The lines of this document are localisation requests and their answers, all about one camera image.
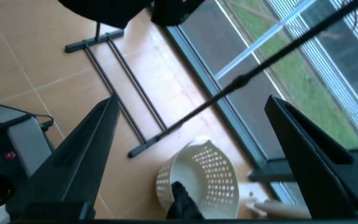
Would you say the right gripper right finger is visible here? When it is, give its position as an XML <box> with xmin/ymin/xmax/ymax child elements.
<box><xmin>264</xmin><ymin>95</ymin><xmax>358</xmax><ymax>218</ymax></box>

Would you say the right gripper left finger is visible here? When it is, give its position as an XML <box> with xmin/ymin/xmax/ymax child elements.
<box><xmin>6</xmin><ymin>95</ymin><xmax>121</xmax><ymax>220</ymax></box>

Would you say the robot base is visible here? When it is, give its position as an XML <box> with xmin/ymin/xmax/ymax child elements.
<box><xmin>0</xmin><ymin>102</ymin><xmax>55</xmax><ymax>224</ymax></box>

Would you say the white laundry basket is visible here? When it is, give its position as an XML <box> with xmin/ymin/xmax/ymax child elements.
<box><xmin>155</xmin><ymin>136</ymin><xmax>241</xmax><ymax>220</ymax></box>

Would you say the black clothes rack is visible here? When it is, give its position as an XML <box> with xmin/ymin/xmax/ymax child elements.
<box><xmin>64</xmin><ymin>0</ymin><xmax>358</xmax><ymax>159</ymax></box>

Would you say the beige curtain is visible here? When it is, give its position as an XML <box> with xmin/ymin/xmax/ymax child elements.
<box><xmin>246</xmin><ymin>198</ymin><xmax>313</xmax><ymax>220</ymax></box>

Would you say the window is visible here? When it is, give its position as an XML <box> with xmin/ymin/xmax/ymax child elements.
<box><xmin>147</xmin><ymin>0</ymin><xmax>358</xmax><ymax>208</ymax></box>

